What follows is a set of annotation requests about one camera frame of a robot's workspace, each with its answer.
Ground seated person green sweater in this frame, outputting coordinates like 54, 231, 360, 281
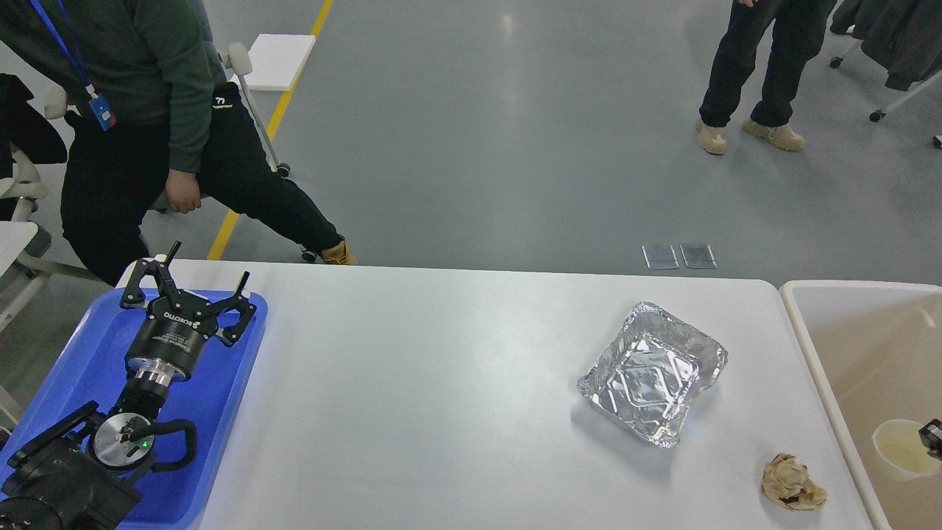
2, 1, 357, 286

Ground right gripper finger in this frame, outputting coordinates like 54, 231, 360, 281
918, 419, 942, 461

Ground walking person dark trousers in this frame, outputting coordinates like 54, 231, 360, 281
696, 0, 840, 155

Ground coat rack with jackets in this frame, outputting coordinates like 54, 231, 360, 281
828, 1, 941, 123

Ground blue plastic tray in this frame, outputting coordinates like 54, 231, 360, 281
2, 289, 268, 529

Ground white chair at left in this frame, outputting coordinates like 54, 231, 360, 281
0, 72, 104, 420

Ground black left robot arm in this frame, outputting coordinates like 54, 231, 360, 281
2, 247, 266, 529

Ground right floor socket plate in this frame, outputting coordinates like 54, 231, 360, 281
680, 244, 718, 269

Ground white paper cup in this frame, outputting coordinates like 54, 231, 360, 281
871, 419, 940, 481

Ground floor socket plate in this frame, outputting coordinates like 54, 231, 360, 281
680, 244, 718, 269
642, 244, 679, 269

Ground crumpled brown paper ball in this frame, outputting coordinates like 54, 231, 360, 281
761, 453, 829, 511

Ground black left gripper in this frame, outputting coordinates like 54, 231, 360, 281
120, 241, 258, 384

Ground white board on floor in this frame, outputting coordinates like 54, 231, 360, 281
227, 34, 316, 93

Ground left floor socket plate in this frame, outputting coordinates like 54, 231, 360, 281
642, 244, 679, 269

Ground aluminium foil tray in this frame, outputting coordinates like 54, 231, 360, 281
576, 301, 728, 448

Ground beige plastic bin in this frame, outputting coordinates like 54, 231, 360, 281
780, 280, 941, 529

